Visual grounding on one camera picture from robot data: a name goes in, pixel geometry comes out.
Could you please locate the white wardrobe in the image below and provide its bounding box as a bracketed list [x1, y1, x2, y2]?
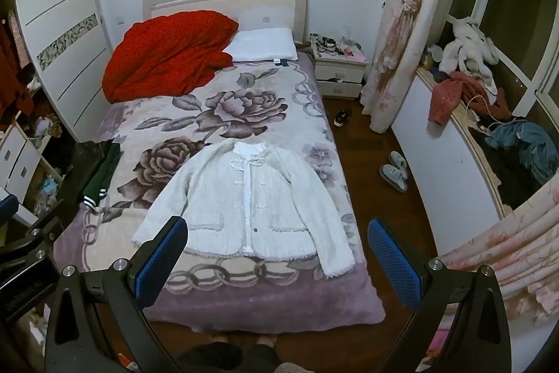
[15, 0, 112, 142]

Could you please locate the black shoe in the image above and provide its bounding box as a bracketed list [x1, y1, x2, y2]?
[334, 109, 353, 128]

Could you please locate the white nightstand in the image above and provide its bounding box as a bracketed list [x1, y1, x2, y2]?
[313, 55, 368, 99]

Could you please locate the white fuzzy knit jacket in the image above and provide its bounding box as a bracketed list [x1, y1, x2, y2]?
[132, 140, 356, 277]

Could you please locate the pink floral curtain lower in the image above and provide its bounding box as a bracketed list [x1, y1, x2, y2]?
[440, 176, 559, 325]

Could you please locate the dark green garment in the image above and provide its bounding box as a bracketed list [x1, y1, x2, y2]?
[57, 140, 121, 211]

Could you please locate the pink floral tied curtain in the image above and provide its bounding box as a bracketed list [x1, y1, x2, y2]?
[360, 0, 423, 134]

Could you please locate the left grey slipper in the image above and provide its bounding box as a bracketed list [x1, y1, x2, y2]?
[379, 164, 407, 193]

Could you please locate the red quilt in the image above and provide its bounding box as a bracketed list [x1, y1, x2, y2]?
[102, 10, 239, 104]

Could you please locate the beige bed headboard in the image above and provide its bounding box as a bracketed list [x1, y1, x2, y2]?
[142, 0, 307, 43]

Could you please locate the right grey slipper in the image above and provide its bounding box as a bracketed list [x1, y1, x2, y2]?
[389, 151, 409, 180]

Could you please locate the clutter on nightstand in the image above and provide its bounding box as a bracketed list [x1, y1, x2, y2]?
[310, 33, 367, 63]

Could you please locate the white pillow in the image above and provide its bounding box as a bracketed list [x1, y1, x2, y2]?
[224, 27, 298, 63]

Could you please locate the grey slipper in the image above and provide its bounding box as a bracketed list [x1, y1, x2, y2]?
[379, 164, 407, 193]
[389, 151, 409, 180]

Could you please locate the teal garment on sill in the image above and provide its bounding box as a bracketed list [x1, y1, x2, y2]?
[485, 118, 558, 185]

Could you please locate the white drawer cabinet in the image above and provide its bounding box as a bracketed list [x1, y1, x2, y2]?
[1, 120, 64, 205]

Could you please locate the white garment on sill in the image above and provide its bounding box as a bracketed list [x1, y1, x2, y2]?
[439, 17, 499, 95]

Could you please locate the red garment on sill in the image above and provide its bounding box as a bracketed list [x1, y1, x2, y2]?
[428, 71, 511, 126]

